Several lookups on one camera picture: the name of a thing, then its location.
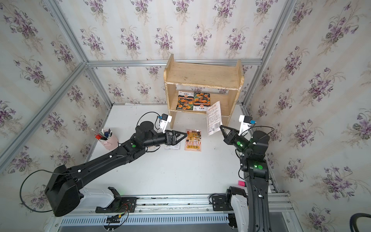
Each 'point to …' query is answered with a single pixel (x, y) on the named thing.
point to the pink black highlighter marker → (241, 183)
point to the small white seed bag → (177, 146)
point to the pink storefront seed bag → (193, 140)
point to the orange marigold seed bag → (202, 98)
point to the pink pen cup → (111, 143)
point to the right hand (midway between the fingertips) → (222, 127)
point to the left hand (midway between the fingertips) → (184, 137)
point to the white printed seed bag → (214, 118)
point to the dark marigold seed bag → (185, 100)
